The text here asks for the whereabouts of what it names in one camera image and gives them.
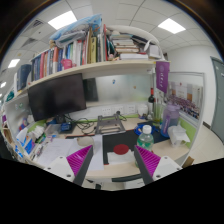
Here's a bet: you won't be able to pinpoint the written white paper sheet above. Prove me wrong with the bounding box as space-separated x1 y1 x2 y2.
36 138 81 168

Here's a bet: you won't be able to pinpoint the blue coiled cable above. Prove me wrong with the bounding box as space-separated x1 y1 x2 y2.
134 123 156 136

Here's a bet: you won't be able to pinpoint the green glass vase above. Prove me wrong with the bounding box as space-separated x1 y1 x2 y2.
153 98 163 123

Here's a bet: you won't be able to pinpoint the white tissue pack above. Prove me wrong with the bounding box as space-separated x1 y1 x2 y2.
31 125 46 139

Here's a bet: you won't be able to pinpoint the grey door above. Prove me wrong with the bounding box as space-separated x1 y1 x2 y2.
210 56 224 144

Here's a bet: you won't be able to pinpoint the cream ceramic mug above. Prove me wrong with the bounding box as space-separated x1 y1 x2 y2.
76 136 95 148

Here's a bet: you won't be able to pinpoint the ceiling light panels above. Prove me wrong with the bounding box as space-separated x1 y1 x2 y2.
0 10 187 89

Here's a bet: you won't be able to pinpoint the wall shelf with books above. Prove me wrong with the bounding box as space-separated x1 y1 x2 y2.
4 13 171 101

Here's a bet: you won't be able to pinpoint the small blue electronic device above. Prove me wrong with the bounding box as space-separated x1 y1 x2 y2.
59 122 74 133

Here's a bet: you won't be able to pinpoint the group photo poster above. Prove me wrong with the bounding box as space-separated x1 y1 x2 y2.
168 81 204 121

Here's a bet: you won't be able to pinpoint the blue printed box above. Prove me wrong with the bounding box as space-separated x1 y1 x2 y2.
18 138 34 156

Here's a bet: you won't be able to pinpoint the white paper napkin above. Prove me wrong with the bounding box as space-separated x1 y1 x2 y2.
107 149 136 166

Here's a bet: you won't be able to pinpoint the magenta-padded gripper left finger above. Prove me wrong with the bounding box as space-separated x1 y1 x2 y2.
43 144 95 187

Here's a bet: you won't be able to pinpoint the purple hanging pennant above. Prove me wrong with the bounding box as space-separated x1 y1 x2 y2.
155 60 171 94

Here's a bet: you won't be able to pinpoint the white wall socket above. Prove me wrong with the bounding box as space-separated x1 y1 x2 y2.
125 104 137 115
113 105 125 116
100 106 113 118

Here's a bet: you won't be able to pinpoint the grey metal laptop stand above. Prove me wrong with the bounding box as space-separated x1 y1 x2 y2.
94 113 127 136

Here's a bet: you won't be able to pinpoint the dark rectangular panel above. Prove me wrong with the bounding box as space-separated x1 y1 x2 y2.
83 78 99 103

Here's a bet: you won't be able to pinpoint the white round jar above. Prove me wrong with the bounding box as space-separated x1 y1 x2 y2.
138 103 149 118

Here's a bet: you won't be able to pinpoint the black computer monitor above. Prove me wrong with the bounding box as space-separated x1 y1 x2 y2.
27 73 88 123

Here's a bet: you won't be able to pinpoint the black desk mat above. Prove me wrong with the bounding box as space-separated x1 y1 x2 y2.
102 128 168 165

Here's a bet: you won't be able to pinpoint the purple translucent water jug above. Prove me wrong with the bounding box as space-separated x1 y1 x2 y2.
160 101 181 138

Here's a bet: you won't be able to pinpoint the black cable tangle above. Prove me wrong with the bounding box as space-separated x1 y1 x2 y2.
68 114 98 136

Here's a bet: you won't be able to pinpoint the dark wine bottle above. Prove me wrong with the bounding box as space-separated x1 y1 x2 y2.
147 87 156 116

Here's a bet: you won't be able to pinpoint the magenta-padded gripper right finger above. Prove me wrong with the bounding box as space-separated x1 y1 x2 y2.
133 144 183 186

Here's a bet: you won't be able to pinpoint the green-labelled clear drink bottle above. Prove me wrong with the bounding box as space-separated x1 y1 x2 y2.
134 124 155 168

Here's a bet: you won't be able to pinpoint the clear plastic box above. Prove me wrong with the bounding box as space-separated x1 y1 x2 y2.
44 123 62 136

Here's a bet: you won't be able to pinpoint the blank white paper sheet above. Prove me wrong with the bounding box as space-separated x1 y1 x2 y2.
76 134 105 172

